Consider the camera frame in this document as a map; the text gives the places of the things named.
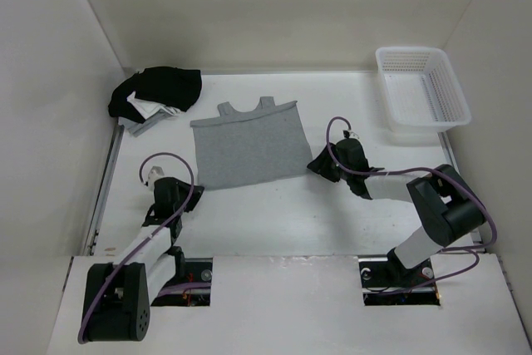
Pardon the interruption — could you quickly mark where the grey tank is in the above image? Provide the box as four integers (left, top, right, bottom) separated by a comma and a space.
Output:
118, 111, 174, 137
190, 96, 313, 190

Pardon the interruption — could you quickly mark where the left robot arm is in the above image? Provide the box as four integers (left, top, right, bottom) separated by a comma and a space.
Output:
78, 177, 204, 344

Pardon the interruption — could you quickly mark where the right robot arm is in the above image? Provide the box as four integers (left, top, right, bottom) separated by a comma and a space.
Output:
307, 138, 486, 288

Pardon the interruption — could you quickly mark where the grey folded tank top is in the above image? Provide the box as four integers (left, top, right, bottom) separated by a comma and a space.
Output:
118, 111, 174, 137

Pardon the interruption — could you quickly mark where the white folded tank top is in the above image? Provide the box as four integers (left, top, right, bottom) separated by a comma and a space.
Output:
126, 91, 181, 120

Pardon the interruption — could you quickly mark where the white plastic basket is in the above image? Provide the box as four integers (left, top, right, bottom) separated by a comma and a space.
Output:
375, 47, 471, 134

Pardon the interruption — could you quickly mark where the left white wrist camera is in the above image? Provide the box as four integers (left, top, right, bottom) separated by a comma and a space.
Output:
145, 165, 165, 191

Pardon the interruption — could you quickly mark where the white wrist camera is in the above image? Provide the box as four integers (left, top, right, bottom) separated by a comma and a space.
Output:
342, 129, 360, 140
145, 165, 165, 191

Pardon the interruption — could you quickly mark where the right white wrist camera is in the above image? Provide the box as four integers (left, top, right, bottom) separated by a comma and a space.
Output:
342, 129, 360, 140

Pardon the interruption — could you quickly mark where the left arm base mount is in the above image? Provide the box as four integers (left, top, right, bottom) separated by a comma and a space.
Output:
151, 259, 213, 308

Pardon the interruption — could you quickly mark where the left aluminium table rail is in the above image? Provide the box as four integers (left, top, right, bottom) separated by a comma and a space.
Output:
80, 125, 124, 256

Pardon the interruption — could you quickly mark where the aluminium table rail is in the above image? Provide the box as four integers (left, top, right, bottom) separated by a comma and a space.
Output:
80, 125, 124, 256
438, 130, 486, 253

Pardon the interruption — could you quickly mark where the right aluminium table rail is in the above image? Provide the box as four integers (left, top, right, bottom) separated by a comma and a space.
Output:
438, 130, 486, 253

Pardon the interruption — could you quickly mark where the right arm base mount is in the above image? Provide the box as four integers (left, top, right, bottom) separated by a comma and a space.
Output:
358, 257, 440, 306

